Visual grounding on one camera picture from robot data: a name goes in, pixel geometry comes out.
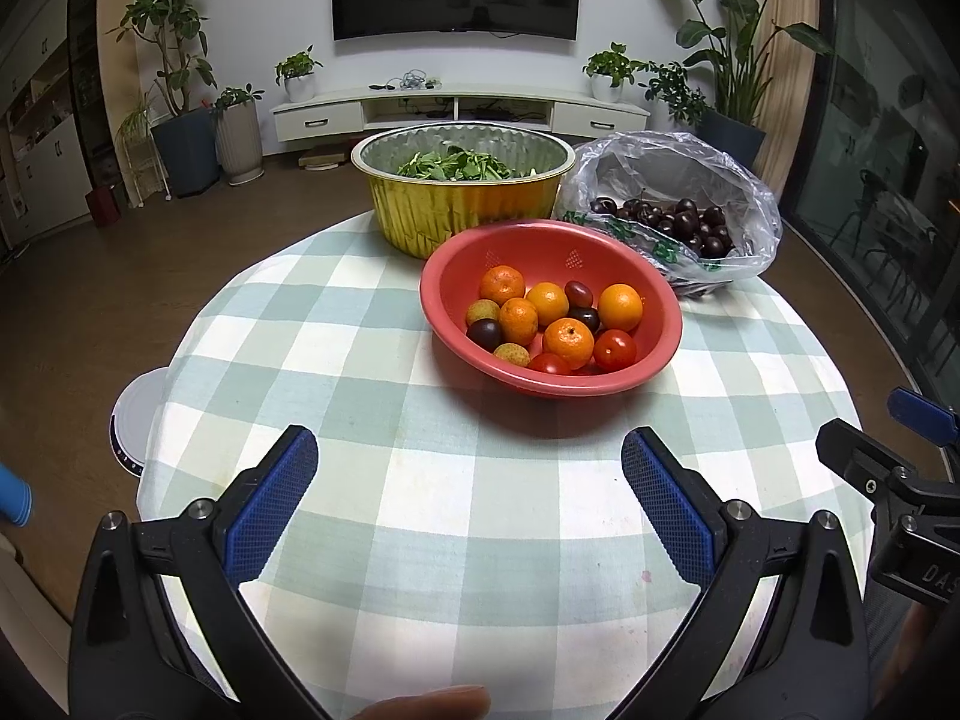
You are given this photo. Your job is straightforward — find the small plant in white pot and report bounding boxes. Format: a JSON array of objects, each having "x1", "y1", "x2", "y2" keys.
[
  {"x1": 275, "y1": 45, "x2": 323, "y2": 102},
  {"x1": 583, "y1": 43, "x2": 646, "y2": 102}
]

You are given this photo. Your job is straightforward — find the plant in white ribbed pot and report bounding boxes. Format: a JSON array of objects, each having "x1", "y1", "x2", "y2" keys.
[{"x1": 214, "y1": 84, "x2": 265, "y2": 185}]

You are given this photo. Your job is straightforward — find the gold foil basin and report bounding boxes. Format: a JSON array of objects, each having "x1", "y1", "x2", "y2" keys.
[{"x1": 351, "y1": 122, "x2": 577, "y2": 260}]

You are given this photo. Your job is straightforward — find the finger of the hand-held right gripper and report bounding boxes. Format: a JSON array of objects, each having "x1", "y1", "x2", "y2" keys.
[
  {"x1": 887, "y1": 388, "x2": 959, "y2": 445},
  {"x1": 817, "y1": 418, "x2": 912, "y2": 500}
]

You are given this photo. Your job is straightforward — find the tangle of cables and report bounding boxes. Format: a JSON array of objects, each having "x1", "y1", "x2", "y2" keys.
[{"x1": 371, "y1": 71, "x2": 443, "y2": 91}]

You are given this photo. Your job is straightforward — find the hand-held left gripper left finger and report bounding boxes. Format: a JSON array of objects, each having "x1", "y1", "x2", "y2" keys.
[{"x1": 71, "y1": 425, "x2": 331, "y2": 720}]

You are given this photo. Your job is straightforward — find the clear plastic bag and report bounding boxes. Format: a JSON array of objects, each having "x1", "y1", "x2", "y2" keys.
[{"x1": 553, "y1": 130, "x2": 782, "y2": 299}]

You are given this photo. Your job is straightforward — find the beige curtain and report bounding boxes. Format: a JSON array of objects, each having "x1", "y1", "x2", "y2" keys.
[{"x1": 750, "y1": 0, "x2": 822, "y2": 196}]

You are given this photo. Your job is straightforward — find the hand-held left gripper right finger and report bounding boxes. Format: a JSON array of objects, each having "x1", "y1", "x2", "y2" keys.
[{"x1": 615, "y1": 426, "x2": 875, "y2": 720}]

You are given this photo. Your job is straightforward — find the orange mandarin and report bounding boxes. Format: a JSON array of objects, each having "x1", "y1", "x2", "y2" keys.
[
  {"x1": 479, "y1": 265, "x2": 527, "y2": 306},
  {"x1": 499, "y1": 298, "x2": 539, "y2": 346},
  {"x1": 543, "y1": 317, "x2": 596, "y2": 370},
  {"x1": 598, "y1": 283, "x2": 644, "y2": 331},
  {"x1": 525, "y1": 281, "x2": 570, "y2": 326}
]

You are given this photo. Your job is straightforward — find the blue cup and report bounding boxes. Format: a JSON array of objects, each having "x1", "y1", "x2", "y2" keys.
[{"x1": 0, "y1": 463, "x2": 35, "y2": 527}]

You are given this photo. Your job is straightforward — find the white television cabinet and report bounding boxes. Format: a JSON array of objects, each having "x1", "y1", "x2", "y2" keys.
[{"x1": 271, "y1": 82, "x2": 652, "y2": 143}]

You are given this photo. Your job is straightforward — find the white wire plant stand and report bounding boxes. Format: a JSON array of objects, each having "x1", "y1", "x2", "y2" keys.
[{"x1": 116, "y1": 94, "x2": 170, "y2": 207}]

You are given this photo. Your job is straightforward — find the tall plant in dark pot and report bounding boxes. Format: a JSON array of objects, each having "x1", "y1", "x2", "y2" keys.
[{"x1": 109, "y1": 0, "x2": 222, "y2": 200}]

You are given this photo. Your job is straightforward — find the white round appliance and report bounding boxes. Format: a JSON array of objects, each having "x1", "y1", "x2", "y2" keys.
[{"x1": 111, "y1": 367, "x2": 170, "y2": 477}]

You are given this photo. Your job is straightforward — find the glass sliding door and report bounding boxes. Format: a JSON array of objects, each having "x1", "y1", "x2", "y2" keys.
[{"x1": 795, "y1": 0, "x2": 960, "y2": 391}]

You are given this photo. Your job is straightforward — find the small red bin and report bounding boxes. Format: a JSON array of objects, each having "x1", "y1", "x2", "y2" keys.
[{"x1": 86, "y1": 186, "x2": 125, "y2": 226}]

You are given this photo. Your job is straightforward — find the dark leafy bush plant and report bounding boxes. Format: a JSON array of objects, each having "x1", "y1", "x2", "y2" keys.
[{"x1": 641, "y1": 61, "x2": 706, "y2": 128}]

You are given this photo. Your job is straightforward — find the white wall cabinet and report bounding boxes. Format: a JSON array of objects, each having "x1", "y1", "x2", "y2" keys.
[{"x1": 0, "y1": 0, "x2": 113, "y2": 248}]

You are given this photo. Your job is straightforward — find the red plastic colander bowl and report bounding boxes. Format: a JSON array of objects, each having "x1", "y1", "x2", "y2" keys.
[{"x1": 420, "y1": 220, "x2": 683, "y2": 398}]

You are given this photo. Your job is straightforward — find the green leafy vegetables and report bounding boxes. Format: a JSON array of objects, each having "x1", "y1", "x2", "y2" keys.
[{"x1": 396, "y1": 148, "x2": 537, "y2": 182}]

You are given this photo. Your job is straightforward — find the green checked tablecloth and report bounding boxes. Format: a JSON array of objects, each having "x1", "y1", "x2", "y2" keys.
[{"x1": 135, "y1": 206, "x2": 871, "y2": 720}]

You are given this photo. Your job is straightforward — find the large broadleaf plant dark pot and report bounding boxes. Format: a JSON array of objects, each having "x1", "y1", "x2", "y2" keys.
[{"x1": 636, "y1": 0, "x2": 833, "y2": 170}]

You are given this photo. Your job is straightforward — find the pile of dark cherries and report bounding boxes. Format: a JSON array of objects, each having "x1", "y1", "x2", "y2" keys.
[{"x1": 590, "y1": 195, "x2": 734, "y2": 260}]

